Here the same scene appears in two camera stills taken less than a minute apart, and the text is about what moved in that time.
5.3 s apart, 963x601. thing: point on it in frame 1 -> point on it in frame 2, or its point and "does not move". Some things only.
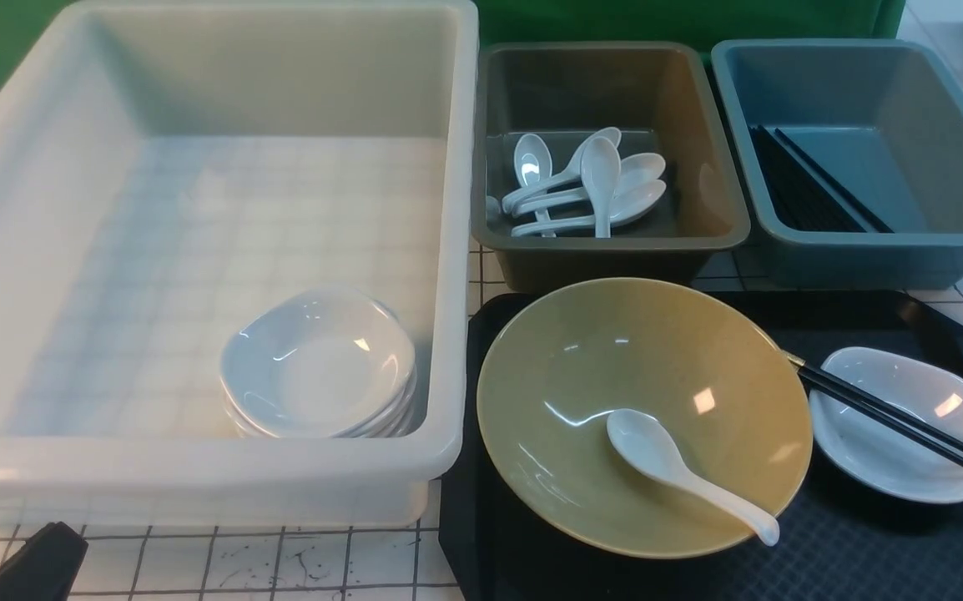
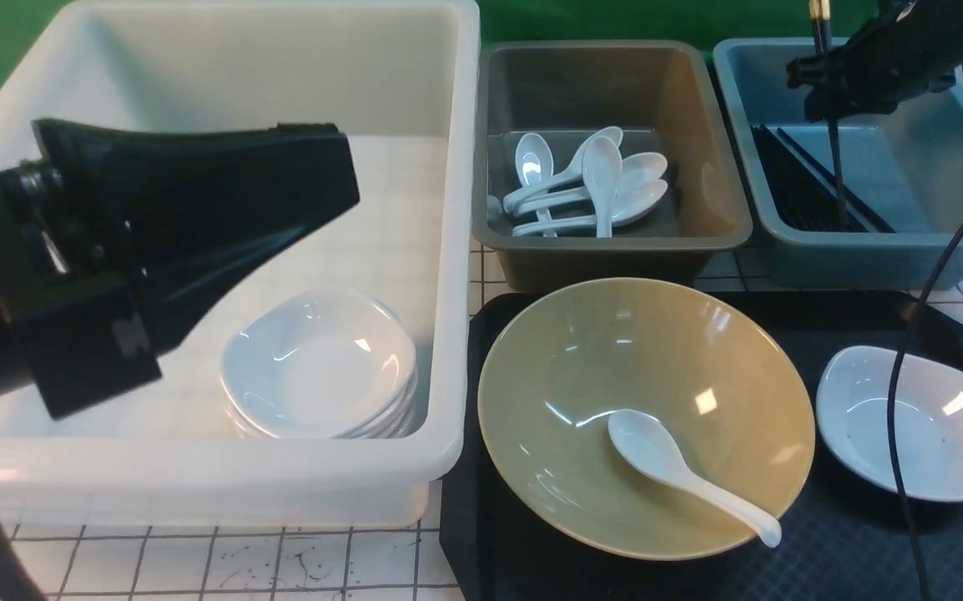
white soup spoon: x=646 y=441 does not move
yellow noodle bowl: x=726 y=387 does not move
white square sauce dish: x=884 y=457 does not move
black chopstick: x=901 y=413 -> x=820 y=10
